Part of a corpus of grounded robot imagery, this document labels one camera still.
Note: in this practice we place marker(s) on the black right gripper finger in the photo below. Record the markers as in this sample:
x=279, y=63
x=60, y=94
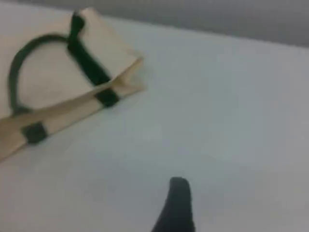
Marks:
x=177, y=210

